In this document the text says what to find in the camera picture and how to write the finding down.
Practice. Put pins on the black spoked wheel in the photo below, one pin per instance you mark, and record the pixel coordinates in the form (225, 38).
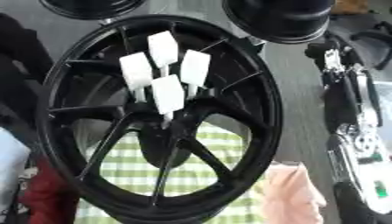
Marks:
(255, 122)

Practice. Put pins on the black office chair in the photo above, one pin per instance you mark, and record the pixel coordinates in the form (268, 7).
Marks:
(375, 36)

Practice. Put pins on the black round tyre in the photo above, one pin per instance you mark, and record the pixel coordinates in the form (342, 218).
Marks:
(280, 17)

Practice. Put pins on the red cloth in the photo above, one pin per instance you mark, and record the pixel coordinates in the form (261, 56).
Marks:
(48, 195)

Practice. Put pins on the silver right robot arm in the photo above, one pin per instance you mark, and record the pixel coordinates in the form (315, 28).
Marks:
(365, 163)

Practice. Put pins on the pink cloth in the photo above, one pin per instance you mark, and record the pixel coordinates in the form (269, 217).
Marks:
(291, 192)

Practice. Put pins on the brown box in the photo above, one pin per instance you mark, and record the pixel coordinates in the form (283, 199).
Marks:
(349, 6)

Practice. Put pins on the white flat-head pin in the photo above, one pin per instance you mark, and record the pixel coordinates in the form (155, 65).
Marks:
(163, 48)
(195, 68)
(135, 71)
(167, 93)

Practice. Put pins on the pale blue cloth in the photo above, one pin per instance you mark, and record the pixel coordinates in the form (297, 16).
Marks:
(11, 163)

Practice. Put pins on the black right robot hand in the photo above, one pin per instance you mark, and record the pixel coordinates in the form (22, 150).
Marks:
(341, 99)

